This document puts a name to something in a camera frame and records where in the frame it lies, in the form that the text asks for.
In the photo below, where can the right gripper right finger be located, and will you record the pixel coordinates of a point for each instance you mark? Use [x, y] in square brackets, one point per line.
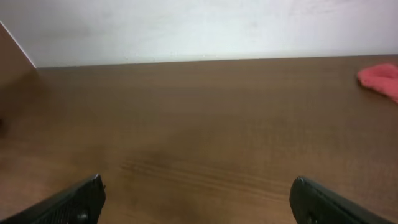
[312, 203]

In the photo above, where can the red t-shirt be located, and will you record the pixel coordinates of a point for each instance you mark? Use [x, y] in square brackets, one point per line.
[380, 78]

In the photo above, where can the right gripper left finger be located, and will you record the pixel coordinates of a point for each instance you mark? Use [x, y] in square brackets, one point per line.
[79, 203]

